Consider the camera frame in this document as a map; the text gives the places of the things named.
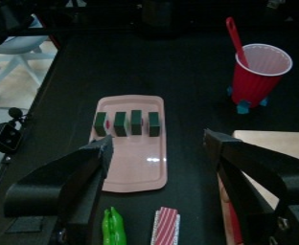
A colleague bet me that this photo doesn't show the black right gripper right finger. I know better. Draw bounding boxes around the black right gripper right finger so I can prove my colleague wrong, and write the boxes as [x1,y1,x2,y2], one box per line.
[202,128,299,245]

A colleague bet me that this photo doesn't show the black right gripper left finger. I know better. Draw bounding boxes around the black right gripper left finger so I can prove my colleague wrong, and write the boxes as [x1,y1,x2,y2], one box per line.
[4,134,115,245]

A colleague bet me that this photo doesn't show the blue cup holder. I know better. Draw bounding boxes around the blue cup holder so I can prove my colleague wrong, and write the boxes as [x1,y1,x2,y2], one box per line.
[225,85,270,115]

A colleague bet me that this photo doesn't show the red plastic cup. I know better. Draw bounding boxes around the red plastic cup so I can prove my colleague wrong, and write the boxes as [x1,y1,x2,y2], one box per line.
[230,43,294,109]

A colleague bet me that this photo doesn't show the pink plastic tray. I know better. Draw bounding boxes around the pink plastic tray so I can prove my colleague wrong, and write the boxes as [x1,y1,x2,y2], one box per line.
[88,94,169,193]

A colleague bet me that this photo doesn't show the green toy vegetable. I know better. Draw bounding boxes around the green toy vegetable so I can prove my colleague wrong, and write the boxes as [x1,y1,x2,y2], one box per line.
[102,206,129,245]

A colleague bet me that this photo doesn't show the red white striped box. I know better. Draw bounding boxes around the red white striped box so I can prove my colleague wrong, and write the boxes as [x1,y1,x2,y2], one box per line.
[150,206,182,245]

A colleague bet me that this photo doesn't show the grey office chair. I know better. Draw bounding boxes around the grey office chair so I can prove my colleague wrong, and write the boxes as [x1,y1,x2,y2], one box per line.
[0,12,58,103]

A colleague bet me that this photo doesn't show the black box camera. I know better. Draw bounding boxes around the black box camera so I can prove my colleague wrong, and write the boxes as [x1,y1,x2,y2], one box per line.
[0,107,30,155]

